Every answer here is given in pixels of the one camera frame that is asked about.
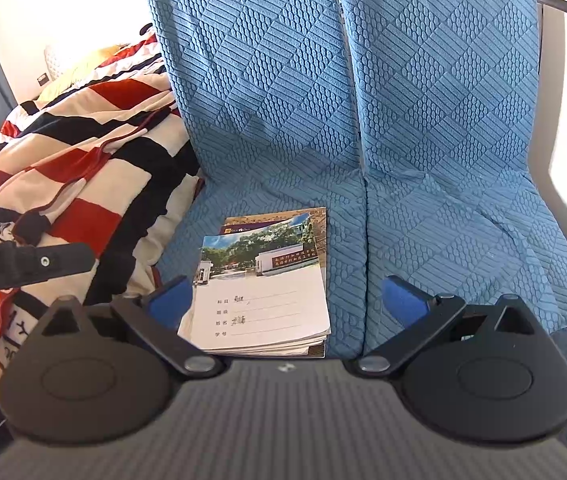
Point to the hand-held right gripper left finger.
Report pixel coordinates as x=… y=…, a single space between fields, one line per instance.
x=168 y=300

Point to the white quilted headboard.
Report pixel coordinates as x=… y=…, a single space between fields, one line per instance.
x=55 y=62

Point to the wall socket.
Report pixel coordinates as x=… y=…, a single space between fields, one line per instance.
x=42 y=79

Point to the purple cover book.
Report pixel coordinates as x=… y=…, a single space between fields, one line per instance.
x=233 y=229

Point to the blue textured sofa seat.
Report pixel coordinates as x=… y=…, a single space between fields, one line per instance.
x=263 y=85
x=463 y=110

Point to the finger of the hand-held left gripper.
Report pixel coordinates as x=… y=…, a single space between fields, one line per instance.
x=58 y=260

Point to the red black striped fleece blanket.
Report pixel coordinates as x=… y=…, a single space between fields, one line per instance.
x=88 y=160

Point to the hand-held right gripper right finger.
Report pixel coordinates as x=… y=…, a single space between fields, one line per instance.
x=406 y=302

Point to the striped cotton bed quilt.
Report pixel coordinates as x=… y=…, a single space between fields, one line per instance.
x=133 y=60

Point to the yellow pillow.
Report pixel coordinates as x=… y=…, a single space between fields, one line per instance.
x=83 y=67

